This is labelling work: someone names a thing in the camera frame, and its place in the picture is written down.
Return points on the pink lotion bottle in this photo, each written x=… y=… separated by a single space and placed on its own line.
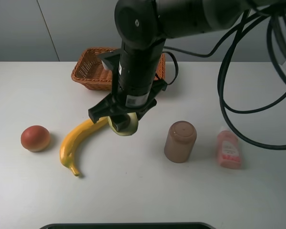
x=227 y=152

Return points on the brown wicker basket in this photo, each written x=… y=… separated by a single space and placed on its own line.
x=90 y=71

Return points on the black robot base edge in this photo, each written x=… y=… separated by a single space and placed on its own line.
x=180 y=225

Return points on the red orange round fruit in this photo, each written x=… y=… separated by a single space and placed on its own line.
x=35 y=138

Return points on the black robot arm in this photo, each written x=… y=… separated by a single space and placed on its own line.
x=144 y=26

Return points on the yellow banana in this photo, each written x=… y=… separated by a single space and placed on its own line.
x=74 y=138

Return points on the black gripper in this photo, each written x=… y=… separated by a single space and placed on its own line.
x=119 y=104

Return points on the brown translucent plastic cup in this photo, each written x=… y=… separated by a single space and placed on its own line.
x=180 y=140

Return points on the halved avocado with pit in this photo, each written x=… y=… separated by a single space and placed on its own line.
x=132 y=127

